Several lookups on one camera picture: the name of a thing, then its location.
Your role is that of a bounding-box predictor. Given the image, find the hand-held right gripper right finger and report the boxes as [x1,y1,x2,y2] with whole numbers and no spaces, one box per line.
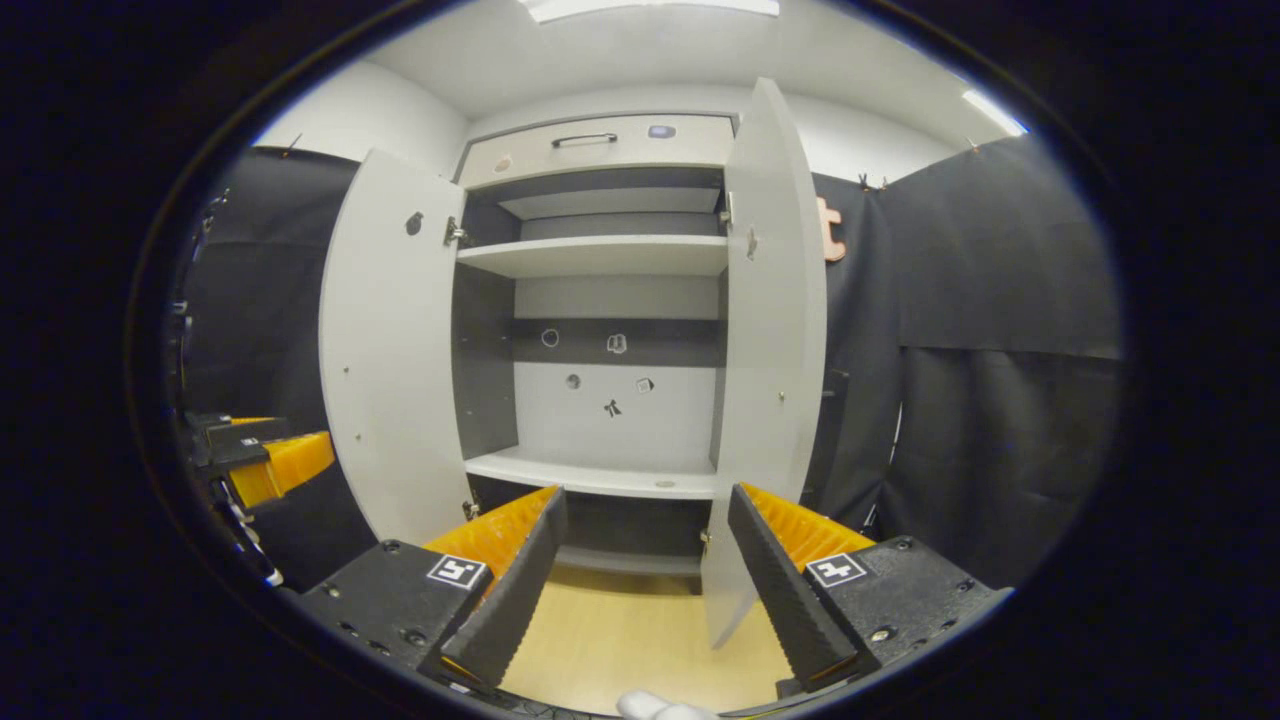
[725,482,1001,696]

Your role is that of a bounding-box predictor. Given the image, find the grey shoe cabinet door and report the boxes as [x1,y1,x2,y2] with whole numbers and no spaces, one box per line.
[318,148,473,546]
[700,78,831,649]

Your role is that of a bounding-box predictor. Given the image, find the long ceiling light panel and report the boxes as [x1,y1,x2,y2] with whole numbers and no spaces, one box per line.
[520,0,781,23]

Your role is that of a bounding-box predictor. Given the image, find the black backdrop cloth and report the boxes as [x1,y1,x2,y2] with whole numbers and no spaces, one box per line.
[180,135,1123,591]

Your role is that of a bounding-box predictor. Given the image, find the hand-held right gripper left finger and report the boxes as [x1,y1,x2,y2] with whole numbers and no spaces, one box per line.
[295,486,568,694]

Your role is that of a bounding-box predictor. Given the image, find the grey cabinet drawer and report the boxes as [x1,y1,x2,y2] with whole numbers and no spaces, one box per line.
[458,113,736,189]

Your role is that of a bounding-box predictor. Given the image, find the white cabinet shelf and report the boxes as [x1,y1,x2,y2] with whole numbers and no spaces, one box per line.
[465,447,719,499]
[457,235,729,279]

